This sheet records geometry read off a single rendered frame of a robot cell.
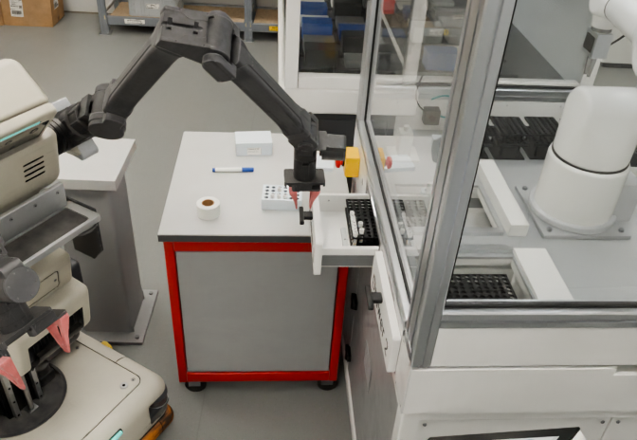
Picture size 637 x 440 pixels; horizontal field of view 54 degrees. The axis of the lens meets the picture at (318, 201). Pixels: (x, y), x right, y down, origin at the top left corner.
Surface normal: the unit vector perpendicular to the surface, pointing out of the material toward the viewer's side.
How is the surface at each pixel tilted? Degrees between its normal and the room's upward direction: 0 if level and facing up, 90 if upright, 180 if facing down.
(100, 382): 0
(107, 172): 0
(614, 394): 90
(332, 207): 90
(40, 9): 89
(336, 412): 0
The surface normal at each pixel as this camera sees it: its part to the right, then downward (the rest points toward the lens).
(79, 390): 0.05, -0.82
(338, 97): 0.06, 0.57
